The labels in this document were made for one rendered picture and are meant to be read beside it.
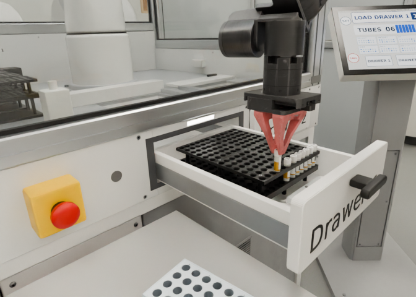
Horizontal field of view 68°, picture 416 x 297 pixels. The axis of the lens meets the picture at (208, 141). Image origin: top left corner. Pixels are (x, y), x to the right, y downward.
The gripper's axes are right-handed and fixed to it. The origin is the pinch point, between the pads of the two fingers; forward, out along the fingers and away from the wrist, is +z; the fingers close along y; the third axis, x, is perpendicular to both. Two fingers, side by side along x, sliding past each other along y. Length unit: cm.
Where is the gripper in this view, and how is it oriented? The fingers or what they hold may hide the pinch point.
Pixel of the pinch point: (278, 148)
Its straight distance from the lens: 51.2
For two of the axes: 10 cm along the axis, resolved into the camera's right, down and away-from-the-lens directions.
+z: 0.2, 9.5, 3.0
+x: 7.3, -2.2, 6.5
